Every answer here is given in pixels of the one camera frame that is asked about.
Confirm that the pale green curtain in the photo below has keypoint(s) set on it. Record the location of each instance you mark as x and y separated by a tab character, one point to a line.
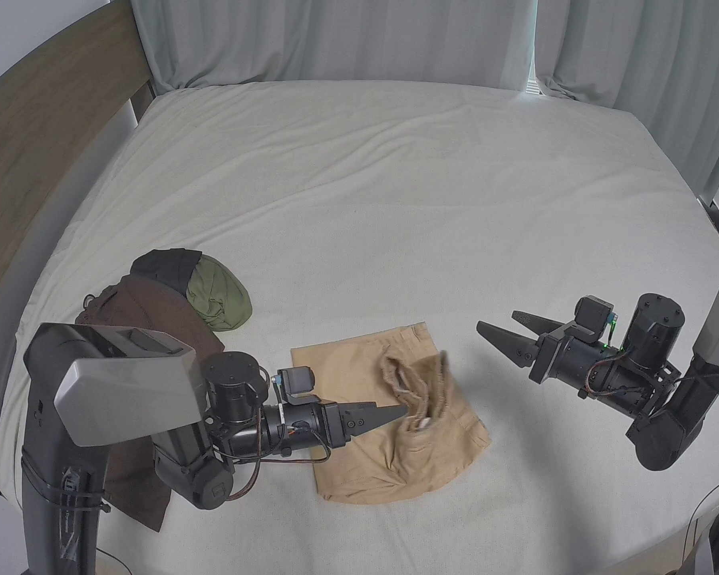
335	21
635	33

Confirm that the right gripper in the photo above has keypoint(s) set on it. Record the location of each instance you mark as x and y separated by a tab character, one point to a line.
575	363

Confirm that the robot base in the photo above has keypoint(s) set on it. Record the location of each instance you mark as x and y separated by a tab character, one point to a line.
701	554

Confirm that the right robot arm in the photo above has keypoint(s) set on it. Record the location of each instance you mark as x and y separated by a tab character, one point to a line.
653	333

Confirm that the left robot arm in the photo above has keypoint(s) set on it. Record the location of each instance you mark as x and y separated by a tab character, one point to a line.
120	393

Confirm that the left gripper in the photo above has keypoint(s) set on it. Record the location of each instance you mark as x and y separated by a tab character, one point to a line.
305	426

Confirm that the green garment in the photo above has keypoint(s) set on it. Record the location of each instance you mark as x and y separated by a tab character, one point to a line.
219	297

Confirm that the window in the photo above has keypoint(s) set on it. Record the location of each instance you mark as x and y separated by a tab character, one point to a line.
533	86

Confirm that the brown garment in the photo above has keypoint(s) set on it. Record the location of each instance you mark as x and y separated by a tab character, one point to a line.
156	315

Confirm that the beige shorts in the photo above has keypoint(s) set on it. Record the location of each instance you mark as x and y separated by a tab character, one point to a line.
347	363

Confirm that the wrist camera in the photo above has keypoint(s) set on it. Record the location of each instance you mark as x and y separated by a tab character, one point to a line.
596	320
296	384

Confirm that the black garment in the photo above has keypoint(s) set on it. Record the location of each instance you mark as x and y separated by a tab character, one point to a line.
159	267

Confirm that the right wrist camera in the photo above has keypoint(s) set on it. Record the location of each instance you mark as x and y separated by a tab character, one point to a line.
596	320

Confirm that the bed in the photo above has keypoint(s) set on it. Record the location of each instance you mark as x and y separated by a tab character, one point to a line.
395	171

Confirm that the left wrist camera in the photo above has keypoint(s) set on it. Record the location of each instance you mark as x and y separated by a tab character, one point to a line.
296	384

